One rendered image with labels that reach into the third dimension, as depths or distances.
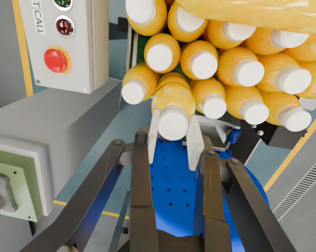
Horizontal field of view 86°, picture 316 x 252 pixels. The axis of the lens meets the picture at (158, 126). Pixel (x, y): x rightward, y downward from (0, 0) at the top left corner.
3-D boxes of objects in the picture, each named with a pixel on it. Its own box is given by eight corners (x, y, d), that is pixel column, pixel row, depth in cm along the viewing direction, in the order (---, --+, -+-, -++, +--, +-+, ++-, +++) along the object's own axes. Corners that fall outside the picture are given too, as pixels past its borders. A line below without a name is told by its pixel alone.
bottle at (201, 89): (189, 66, 45) (199, 83, 29) (215, 71, 45) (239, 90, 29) (184, 91, 48) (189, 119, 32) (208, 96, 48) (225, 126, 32)
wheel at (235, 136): (225, 143, 47) (232, 146, 46) (231, 129, 45) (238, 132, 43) (231, 138, 50) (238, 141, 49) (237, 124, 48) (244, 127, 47)
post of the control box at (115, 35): (146, 37, 123) (76, 37, 35) (146, 31, 121) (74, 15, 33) (151, 38, 123) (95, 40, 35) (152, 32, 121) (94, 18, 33)
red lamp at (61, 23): (59, 34, 26) (54, 34, 25) (57, 17, 25) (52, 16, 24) (73, 36, 26) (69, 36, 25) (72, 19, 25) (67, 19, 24)
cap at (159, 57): (160, 38, 26) (159, 38, 25) (177, 57, 27) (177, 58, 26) (143, 57, 28) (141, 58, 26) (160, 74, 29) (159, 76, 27)
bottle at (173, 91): (194, 89, 38) (210, 126, 22) (170, 107, 41) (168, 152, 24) (176, 63, 36) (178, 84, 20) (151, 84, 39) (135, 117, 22)
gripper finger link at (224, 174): (205, 165, 14) (242, 172, 13) (198, 134, 18) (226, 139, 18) (200, 179, 14) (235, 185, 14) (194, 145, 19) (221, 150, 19)
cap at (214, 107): (205, 93, 30) (207, 96, 28) (227, 97, 30) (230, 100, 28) (199, 113, 31) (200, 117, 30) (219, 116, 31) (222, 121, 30)
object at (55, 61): (49, 69, 28) (44, 71, 27) (45, 46, 27) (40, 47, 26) (70, 73, 28) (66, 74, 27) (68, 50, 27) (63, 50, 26)
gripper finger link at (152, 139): (152, 164, 16) (144, 163, 16) (156, 129, 22) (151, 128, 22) (156, 138, 15) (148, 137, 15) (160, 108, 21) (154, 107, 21)
